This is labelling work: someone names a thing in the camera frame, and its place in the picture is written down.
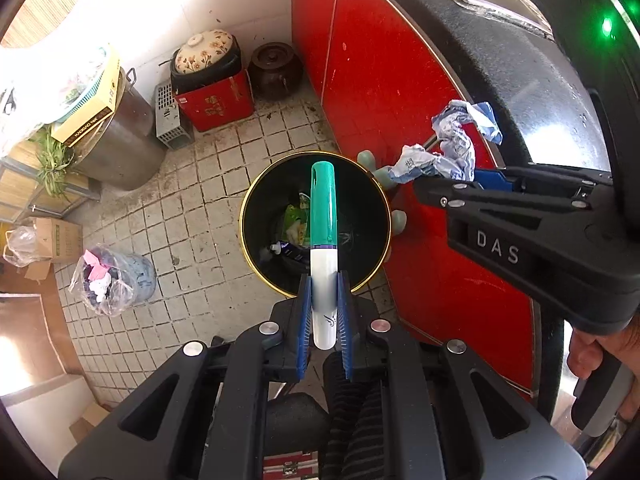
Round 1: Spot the teal plastic basket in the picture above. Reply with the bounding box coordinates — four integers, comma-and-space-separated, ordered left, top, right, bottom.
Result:
52, 47, 111, 123

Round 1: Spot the clear plastic bag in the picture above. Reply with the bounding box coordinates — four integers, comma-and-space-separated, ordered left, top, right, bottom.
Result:
2, 225, 38, 267

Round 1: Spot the red patterned box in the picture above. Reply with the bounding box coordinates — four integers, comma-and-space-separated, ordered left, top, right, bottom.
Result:
262, 452, 321, 480

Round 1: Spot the floral ceramic pot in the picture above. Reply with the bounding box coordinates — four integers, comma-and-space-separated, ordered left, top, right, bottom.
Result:
170, 30, 241, 93

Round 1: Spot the brown clay jar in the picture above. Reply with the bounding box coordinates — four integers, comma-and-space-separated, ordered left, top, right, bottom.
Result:
249, 42, 303, 101

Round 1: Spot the blue white paper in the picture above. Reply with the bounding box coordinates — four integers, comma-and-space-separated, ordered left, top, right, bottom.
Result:
392, 100, 503, 183

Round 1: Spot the brown cardboard box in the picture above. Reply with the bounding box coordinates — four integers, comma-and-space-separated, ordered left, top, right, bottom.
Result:
25, 217, 83, 281

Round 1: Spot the blue squeeze tube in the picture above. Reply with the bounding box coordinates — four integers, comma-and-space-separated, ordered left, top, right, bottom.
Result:
270, 240, 311, 266

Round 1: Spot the red cabinet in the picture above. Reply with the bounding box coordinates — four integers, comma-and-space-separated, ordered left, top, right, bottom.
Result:
291, 0, 543, 401

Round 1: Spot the green medicine box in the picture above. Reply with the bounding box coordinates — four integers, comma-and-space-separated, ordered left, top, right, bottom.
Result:
282, 192, 313, 246

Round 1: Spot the yellow cardboard box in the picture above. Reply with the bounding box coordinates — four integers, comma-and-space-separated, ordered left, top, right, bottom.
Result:
50, 45, 123, 148

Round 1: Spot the grey plastic crate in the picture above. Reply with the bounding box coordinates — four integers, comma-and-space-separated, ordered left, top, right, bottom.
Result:
155, 82, 195, 150

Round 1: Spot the green and white marker pen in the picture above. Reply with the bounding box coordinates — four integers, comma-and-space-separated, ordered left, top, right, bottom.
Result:
308, 161, 340, 351

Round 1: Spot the blue bucket with plastic bag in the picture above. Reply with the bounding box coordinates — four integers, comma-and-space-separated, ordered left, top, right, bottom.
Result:
69, 244, 157, 317

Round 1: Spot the dark striped trouser leg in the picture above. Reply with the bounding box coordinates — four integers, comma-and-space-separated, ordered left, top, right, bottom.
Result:
322, 352, 446, 480

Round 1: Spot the large steel pot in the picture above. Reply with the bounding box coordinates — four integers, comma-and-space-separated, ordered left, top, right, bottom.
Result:
67, 67, 168, 191

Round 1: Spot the green spider plant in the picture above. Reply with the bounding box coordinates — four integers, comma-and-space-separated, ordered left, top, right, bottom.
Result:
27, 127, 78, 201

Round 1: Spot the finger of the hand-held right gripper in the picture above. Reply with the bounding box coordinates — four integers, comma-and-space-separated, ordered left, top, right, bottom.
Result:
472, 164, 615, 192
413, 175, 595, 212

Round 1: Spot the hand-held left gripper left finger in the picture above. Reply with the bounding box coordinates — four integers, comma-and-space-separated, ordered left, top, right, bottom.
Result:
57, 277, 312, 480

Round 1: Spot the black rounded object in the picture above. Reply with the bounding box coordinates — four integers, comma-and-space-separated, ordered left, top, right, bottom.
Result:
265, 392, 331, 456

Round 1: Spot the bamboo blind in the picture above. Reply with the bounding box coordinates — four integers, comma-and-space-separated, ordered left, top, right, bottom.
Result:
0, 0, 96, 48

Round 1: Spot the black bin with gold rim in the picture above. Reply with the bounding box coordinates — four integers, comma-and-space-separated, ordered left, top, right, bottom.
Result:
239, 152, 392, 296

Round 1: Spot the person's right hand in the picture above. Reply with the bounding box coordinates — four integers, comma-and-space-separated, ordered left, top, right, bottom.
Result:
566, 317, 640, 386

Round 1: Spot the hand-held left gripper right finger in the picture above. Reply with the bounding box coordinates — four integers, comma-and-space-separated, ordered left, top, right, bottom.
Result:
337, 272, 588, 480

